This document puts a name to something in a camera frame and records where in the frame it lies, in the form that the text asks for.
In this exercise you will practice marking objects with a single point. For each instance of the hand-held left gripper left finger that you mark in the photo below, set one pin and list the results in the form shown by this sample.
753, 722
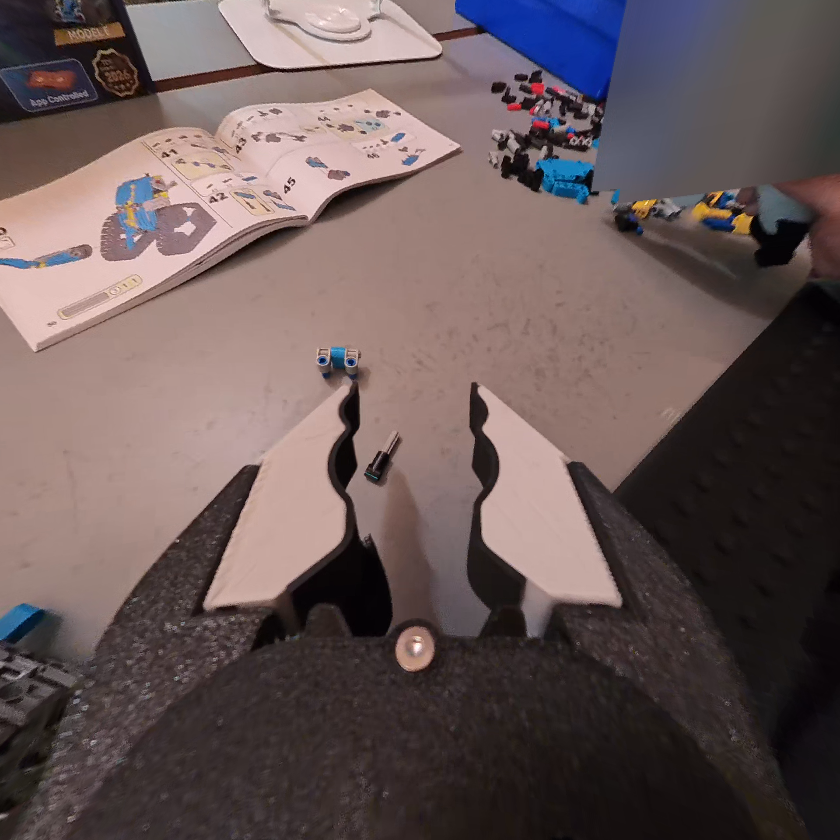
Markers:
282, 525

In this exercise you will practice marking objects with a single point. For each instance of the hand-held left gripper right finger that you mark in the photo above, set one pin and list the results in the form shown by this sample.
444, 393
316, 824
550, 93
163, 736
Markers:
544, 525

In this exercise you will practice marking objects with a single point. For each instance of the black tube connector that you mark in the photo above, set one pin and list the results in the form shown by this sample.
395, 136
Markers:
376, 467

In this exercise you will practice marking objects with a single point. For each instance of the small blue two-hole beam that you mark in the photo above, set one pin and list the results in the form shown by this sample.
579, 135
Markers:
338, 356

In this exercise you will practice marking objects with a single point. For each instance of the grey desk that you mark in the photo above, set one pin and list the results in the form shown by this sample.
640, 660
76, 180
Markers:
525, 315

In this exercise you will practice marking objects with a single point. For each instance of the person's right hand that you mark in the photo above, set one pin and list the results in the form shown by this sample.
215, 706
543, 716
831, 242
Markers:
828, 223

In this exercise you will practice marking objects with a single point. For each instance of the dark perforated panel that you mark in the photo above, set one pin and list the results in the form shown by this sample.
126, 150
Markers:
754, 492

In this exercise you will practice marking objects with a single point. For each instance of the blue panel piece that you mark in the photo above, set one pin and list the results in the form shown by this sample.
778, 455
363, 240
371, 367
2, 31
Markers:
564, 177

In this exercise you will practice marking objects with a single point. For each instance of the pile of building pieces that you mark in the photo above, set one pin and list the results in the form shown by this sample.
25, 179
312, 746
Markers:
525, 141

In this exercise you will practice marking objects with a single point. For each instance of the blue storage bin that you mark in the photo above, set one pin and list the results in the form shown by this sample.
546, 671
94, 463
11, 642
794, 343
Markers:
538, 39

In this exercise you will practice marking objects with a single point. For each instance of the blue tracked toy robot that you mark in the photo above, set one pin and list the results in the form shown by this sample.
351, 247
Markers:
26, 709

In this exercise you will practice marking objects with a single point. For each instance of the instruction booklet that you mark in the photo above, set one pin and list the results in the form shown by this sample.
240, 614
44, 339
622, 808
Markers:
197, 210

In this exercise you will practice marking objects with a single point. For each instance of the white laptop stand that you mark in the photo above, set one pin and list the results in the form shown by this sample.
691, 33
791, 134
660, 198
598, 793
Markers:
328, 49

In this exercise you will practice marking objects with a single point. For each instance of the dark blue toy set box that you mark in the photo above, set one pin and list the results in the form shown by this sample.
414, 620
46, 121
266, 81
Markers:
65, 59

